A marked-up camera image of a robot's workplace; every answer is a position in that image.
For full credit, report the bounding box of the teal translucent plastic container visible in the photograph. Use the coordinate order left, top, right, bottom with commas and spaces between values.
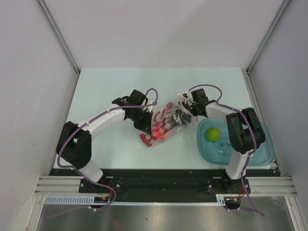
197, 118, 274, 167

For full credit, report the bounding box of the aluminium front frame rail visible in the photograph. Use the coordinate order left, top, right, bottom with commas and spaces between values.
35, 176, 297, 196

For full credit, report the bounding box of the right aluminium corner post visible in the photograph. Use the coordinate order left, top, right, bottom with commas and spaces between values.
247, 0, 293, 70

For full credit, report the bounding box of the clear zip top bag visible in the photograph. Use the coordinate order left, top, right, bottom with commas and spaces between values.
139, 93, 198, 148

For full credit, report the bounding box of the white slotted cable duct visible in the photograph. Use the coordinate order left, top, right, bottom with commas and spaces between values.
44, 195, 116, 204

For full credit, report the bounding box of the aluminium corner post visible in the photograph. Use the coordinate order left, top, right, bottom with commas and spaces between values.
247, 0, 293, 70
35, 0, 80, 74

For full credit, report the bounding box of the red fake food ball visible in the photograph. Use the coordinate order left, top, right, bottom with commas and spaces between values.
151, 128, 167, 141

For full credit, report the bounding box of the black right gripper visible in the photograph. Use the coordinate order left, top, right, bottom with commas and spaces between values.
168, 101, 199, 127

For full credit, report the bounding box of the green fake food ball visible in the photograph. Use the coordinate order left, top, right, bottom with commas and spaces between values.
205, 127, 221, 142

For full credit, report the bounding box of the left aluminium corner post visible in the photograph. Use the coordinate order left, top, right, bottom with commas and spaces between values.
35, 0, 80, 74

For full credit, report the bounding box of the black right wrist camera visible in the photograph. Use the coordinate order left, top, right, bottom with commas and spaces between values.
183, 89, 209, 103

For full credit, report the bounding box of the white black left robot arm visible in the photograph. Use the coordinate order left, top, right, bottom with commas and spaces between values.
56, 94, 155, 193

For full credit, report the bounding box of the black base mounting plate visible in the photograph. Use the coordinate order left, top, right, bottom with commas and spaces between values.
49, 168, 281, 194

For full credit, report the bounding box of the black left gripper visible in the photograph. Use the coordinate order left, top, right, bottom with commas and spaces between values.
128, 108, 153, 134

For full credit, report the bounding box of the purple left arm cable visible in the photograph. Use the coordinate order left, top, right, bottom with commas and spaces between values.
47, 88, 159, 217

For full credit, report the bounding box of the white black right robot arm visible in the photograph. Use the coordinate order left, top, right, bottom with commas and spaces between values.
168, 101, 266, 193

